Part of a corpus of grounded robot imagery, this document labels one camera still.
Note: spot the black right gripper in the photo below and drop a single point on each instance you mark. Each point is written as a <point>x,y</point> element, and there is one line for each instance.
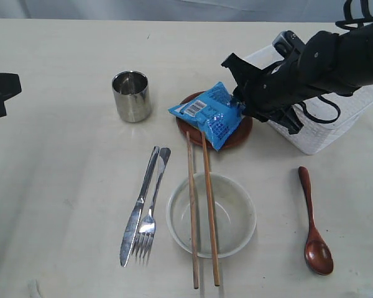
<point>275,86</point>

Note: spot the blue snack packet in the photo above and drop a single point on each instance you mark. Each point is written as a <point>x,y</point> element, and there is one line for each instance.
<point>211,115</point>

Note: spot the brown wooden plate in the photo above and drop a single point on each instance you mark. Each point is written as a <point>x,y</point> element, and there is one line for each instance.
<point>242,130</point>

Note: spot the stainless steel cup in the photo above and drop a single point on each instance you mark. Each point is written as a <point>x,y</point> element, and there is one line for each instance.
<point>131,95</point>

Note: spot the pale green ceramic bowl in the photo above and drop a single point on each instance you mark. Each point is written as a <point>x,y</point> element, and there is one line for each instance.
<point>234,211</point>

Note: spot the silver metal utensil handle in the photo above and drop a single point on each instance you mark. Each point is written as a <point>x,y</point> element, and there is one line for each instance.
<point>147,228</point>

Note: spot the brown wooden spoon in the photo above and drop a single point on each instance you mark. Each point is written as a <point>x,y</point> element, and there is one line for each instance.
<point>316,252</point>

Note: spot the dark metal knife handle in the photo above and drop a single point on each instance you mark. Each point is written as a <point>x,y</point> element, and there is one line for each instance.
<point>129,235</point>

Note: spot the wooden chopstick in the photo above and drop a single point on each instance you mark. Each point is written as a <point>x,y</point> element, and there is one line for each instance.
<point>211,215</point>
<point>192,214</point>

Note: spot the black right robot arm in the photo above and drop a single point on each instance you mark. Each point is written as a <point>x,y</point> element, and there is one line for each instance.
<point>327,63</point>

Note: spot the white perforated plastic basket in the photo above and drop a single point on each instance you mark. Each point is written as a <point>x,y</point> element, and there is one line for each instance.
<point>313,136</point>

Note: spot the white backdrop curtain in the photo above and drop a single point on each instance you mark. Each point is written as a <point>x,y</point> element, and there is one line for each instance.
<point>221,11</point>

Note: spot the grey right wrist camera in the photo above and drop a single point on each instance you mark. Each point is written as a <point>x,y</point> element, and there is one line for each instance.
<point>287,43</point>

